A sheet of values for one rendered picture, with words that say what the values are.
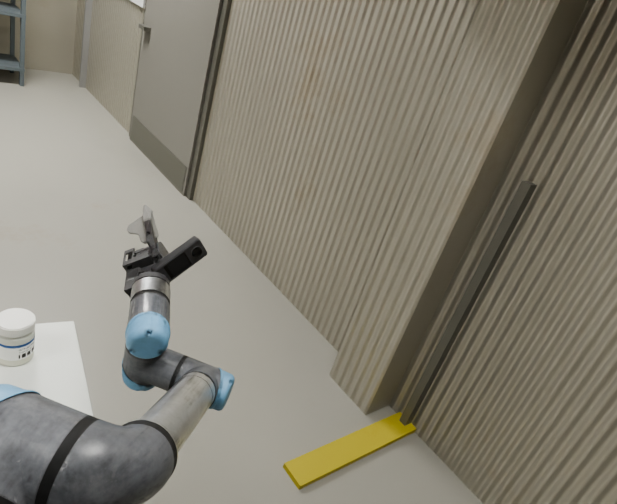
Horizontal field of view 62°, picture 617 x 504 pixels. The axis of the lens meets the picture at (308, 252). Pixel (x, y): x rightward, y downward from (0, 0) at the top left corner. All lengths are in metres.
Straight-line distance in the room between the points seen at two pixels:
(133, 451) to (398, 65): 2.24
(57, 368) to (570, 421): 1.82
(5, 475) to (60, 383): 0.50
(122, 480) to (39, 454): 0.09
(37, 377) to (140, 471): 0.53
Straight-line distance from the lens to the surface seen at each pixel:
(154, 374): 1.04
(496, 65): 2.12
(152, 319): 0.96
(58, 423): 0.69
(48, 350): 1.23
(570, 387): 2.26
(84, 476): 0.66
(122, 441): 0.68
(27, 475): 0.68
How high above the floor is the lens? 1.78
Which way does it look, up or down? 27 degrees down
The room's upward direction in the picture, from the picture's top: 18 degrees clockwise
